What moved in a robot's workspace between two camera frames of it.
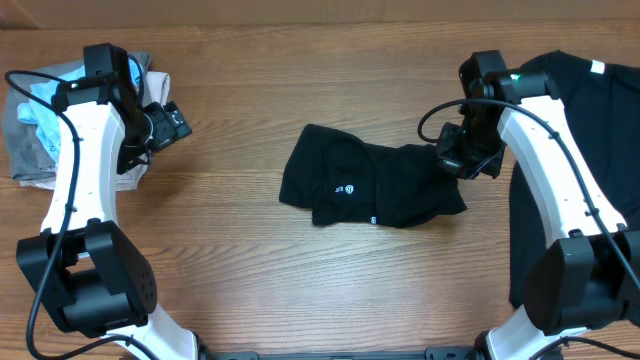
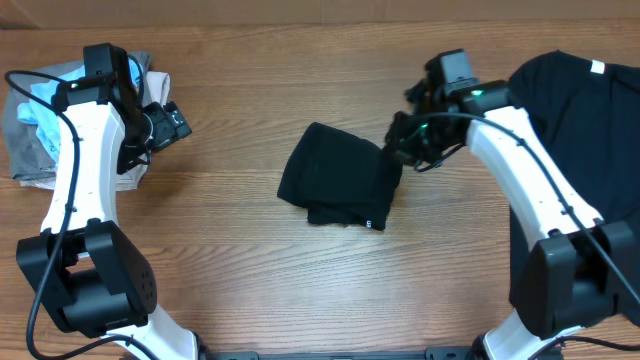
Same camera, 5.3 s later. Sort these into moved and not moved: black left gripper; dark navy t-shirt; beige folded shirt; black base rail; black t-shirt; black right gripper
Moved: black right gripper; black t-shirt
Not moved: beige folded shirt; dark navy t-shirt; black left gripper; black base rail
